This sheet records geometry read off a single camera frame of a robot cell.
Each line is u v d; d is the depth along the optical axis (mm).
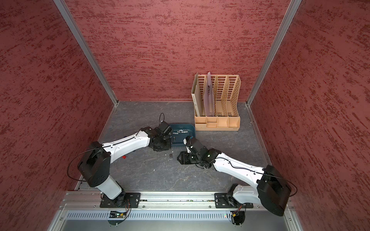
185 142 761
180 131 1003
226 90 1067
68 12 738
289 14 737
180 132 1003
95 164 449
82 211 711
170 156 896
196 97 873
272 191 406
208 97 900
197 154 608
